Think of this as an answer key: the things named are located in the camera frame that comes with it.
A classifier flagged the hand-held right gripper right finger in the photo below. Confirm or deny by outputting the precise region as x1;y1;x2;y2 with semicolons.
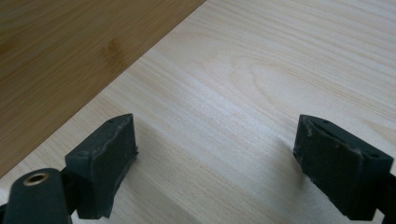
292;114;394;221

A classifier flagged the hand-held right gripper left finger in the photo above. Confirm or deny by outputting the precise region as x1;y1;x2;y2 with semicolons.
64;113;139;219

